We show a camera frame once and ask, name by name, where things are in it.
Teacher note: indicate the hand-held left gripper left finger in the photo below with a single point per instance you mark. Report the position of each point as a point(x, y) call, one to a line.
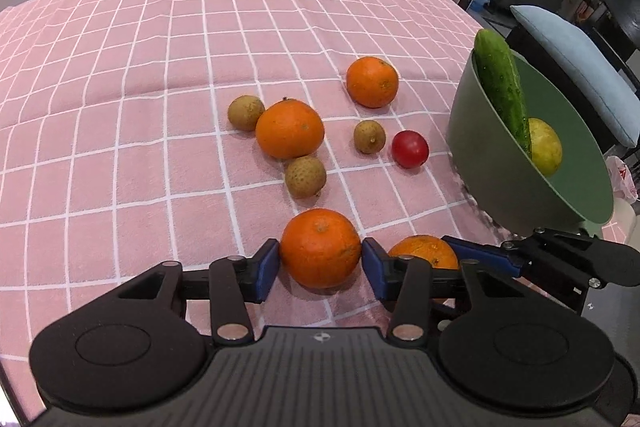
point(265, 269)

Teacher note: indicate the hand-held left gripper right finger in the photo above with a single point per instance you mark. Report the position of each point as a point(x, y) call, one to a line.
point(376, 272)

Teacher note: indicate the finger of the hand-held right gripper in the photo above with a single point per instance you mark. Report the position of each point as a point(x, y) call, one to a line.
point(480, 252)

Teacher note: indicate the orange with green stem spot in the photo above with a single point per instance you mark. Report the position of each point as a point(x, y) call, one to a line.
point(422, 251)

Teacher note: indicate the large round orange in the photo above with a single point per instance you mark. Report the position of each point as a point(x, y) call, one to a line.
point(320, 247)
point(290, 129)
point(372, 82)

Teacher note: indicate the green bowl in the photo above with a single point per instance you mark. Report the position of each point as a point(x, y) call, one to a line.
point(480, 157)

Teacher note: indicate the brown longan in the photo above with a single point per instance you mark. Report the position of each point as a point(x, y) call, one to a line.
point(305, 177)
point(246, 112)
point(369, 137)

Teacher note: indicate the yellow lemon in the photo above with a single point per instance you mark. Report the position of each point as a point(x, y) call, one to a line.
point(546, 149)

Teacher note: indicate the red tomato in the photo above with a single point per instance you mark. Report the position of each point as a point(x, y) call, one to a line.
point(410, 149)

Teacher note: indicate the white red-print plastic bag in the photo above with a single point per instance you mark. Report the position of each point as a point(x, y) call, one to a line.
point(622, 177)

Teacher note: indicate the green cucumber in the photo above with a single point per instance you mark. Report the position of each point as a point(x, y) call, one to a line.
point(502, 92)

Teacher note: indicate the pink checkered cloth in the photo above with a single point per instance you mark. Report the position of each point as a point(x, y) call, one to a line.
point(150, 107)

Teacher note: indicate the light blue seat cushion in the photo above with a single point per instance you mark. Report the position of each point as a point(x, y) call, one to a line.
point(575, 67)

